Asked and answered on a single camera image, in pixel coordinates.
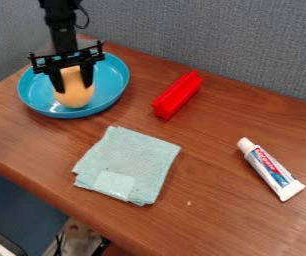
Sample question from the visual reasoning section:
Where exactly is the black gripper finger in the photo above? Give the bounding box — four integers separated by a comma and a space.
46, 67, 65, 94
80, 60, 93, 88

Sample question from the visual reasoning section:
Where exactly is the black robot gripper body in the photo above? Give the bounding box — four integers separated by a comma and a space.
29, 25, 105, 73

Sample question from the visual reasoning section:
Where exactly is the yellow egg-shaped ball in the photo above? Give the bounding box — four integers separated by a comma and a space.
53, 66, 94, 108

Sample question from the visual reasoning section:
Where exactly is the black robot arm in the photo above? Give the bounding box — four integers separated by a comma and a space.
27, 0, 105, 94

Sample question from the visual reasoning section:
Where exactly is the blue plastic plate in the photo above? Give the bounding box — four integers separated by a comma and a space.
17, 52, 129, 119

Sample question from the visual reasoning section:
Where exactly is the red plastic block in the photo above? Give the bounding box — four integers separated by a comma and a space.
152, 71, 204, 120

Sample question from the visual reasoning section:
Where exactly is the light green folded cloth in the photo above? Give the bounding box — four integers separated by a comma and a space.
72, 126, 181, 206

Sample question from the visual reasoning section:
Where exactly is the grey object under table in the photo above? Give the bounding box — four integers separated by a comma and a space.
42, 218, 110, 256

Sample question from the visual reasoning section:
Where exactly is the white toothpaste tube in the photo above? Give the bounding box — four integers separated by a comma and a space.
237, 137, 306, 202

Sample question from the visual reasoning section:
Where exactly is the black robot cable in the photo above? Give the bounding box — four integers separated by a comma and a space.
73, 0, 90, 30

